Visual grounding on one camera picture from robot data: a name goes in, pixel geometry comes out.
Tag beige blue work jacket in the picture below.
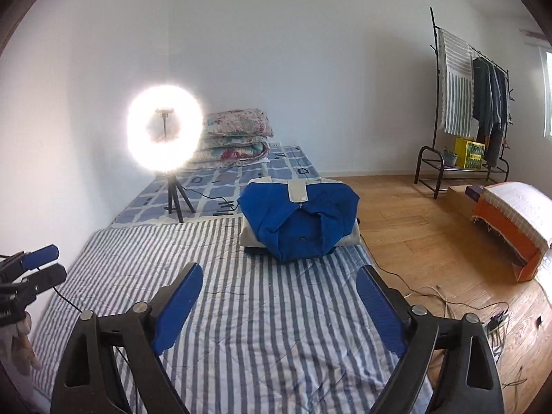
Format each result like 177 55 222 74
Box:
238 177 360 263

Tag black clothes rack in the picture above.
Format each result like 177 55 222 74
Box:
414 23 514 198

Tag dark hanging clothes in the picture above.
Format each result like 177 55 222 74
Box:
473 57 509 167

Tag left gloved hand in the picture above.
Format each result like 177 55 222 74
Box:
1 311 42 376

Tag orange covered box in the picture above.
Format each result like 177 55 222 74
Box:
472 181 551 282

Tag blue checked bed sheet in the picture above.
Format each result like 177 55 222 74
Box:
111 146 319 228

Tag striped blue white bed quilt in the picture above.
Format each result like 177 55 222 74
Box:
32 218 398 413

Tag flat cardboard box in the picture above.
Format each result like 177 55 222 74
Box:
445 185 484 220

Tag folded floral quilt stack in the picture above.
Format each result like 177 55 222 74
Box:
184 108 273 169

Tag yellow box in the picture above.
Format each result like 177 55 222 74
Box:
454 137 485 169

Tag striped hanging towel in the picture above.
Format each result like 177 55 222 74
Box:
437 28 473 137

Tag bright window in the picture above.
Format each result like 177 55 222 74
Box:
540 49 552 138

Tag power strip with cables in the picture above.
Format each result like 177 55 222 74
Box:
484 309 509 343

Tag bright ring light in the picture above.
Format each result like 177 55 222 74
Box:
125 84 204 173

